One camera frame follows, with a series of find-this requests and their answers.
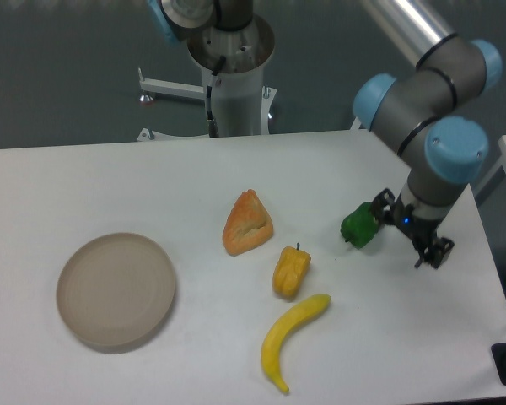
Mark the green toy pepper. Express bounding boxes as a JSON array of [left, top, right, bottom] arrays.
[[340, 202, 380, 249]]

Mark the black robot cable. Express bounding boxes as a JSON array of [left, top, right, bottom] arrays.
[[205, 55, 227, 138]]

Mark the yellow toy pepper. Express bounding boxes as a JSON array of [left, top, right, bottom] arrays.
[[272, 243, 311, 300]]

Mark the yellow toy banana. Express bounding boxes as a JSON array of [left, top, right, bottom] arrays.
[[260, 294, 331, 395]]

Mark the beige round plate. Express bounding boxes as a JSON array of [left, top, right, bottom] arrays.
[[56, 233, 176, 354]]

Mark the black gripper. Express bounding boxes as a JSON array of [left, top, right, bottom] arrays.
[[369, 188, 455, 269]]

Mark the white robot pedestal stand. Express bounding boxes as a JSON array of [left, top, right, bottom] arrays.
[[138, 15, 277, 138]]

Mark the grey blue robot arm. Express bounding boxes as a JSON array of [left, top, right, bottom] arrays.
[[148, 1, 503, 267]]

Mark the orange toy bread wedge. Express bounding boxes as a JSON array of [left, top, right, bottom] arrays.
[[222, 189, 274, 256]]

